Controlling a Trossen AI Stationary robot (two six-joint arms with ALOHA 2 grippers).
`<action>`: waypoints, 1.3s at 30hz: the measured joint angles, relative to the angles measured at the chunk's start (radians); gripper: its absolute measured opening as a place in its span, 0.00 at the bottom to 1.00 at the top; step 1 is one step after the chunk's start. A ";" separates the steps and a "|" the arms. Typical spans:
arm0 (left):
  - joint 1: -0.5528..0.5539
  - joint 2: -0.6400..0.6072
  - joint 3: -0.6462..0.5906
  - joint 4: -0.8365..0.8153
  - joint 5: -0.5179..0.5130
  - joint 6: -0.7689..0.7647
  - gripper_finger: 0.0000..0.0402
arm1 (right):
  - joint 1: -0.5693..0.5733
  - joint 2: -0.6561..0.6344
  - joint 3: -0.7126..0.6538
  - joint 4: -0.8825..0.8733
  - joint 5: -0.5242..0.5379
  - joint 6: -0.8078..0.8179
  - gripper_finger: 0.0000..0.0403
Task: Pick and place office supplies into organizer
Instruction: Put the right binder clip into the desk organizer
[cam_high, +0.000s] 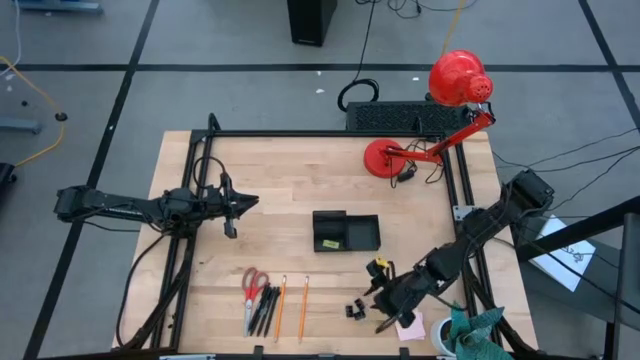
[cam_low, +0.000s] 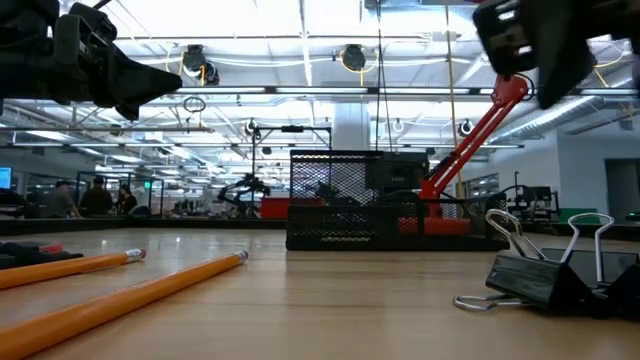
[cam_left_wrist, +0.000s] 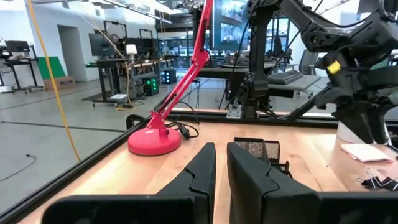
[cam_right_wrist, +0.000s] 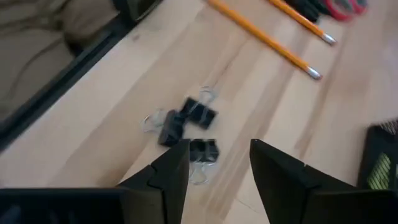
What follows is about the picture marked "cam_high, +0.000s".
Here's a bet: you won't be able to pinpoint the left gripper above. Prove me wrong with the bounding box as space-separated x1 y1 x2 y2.
202 172 260 240

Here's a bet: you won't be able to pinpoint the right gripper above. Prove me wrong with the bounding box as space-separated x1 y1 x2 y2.
363 256 439 335

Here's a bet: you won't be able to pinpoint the pink sticky note pad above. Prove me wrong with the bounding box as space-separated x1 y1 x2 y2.
394 310 427 342

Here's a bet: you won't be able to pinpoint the black desk organizer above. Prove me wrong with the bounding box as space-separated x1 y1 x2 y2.
312 209 382 253

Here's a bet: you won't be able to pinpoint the red-handled scissors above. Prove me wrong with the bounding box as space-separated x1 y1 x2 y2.
241 267 270 337

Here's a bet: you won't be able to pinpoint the black pen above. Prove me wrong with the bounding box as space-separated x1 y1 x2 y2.
254 284 277 338
247 283 271 337
262 285 283 338

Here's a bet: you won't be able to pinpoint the teal plant in white pot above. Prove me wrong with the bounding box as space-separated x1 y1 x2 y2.
429 299 516 360

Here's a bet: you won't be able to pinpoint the black perforated metal box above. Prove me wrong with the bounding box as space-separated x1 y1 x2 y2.
344 100 475 134

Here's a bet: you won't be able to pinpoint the white paper sheet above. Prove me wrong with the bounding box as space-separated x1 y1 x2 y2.
528 214 598 293

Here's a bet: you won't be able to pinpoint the black tower case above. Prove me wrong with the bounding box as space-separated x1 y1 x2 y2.
286 0 339 48

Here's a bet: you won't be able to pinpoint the black metal stand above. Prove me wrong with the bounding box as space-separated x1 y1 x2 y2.
514 194 640 360

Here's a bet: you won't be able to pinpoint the grey metal foot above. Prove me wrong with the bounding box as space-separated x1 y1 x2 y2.
0 117 44 135

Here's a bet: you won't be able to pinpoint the red desk lamp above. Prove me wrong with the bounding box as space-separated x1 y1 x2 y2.
363 48 497 180

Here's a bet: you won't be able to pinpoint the grey-blue equipment base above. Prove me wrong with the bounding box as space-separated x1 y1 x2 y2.
14 0 105 15

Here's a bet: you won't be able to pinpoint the black left wrist camera cable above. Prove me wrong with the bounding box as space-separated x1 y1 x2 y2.
192 155 227 194

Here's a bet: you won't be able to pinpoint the black aluminium frame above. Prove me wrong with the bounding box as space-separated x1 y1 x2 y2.
113 112 544 360

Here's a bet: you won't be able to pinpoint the black lamp power cord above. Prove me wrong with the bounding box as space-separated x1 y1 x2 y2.
388 138 447 190

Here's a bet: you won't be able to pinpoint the thick black cable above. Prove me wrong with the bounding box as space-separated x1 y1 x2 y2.
115 233 167 349

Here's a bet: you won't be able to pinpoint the coiled black floor cable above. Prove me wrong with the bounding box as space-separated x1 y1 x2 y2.
336 0 381 114

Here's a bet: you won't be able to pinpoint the yellow floor cable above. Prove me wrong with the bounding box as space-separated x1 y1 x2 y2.
0 54 68 169

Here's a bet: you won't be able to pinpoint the black cable bundle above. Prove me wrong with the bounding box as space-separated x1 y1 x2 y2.
354 0 476 20

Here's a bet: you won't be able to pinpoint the yellow hanging cable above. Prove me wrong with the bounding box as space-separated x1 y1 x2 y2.
440 0 469 57

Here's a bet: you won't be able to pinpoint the thin black floor cable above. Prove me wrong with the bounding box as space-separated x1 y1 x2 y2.
492 127 640 170
494 146 640 174

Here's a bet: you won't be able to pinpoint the white floor cable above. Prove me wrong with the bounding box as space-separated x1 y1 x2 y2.
0 0 24 79

